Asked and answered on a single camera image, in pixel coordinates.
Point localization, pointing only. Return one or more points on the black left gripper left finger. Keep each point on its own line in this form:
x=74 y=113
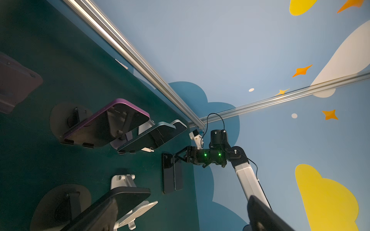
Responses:
x=102 y=218

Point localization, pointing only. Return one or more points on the black round phone stand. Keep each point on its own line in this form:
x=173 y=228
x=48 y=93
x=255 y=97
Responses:
x=65 y=115

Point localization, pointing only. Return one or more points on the purple phone stand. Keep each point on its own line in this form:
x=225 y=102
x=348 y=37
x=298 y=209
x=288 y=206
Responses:
x=17 y=82

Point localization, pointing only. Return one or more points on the white stand back right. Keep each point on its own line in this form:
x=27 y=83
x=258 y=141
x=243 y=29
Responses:
x=128 y=137

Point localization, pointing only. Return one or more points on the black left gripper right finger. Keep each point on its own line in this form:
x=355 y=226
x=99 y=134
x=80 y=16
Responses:
x=262 y=218

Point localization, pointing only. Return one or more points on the aluminium back frame rail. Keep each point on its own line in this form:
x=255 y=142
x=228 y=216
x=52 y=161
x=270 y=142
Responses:
x=89 y=12

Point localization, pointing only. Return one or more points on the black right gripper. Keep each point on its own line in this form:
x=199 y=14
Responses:
x=198 y=156

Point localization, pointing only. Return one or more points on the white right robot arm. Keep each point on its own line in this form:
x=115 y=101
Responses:
x=220 y=152

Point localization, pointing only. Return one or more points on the aluminium right frame post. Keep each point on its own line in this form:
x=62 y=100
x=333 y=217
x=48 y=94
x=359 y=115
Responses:
x=326 y=87

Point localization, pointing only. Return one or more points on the white phone stand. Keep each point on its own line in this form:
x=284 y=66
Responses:
x=130 y=205

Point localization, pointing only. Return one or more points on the white-framed phone back right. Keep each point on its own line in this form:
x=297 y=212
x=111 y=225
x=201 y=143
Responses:
x=179 y=127

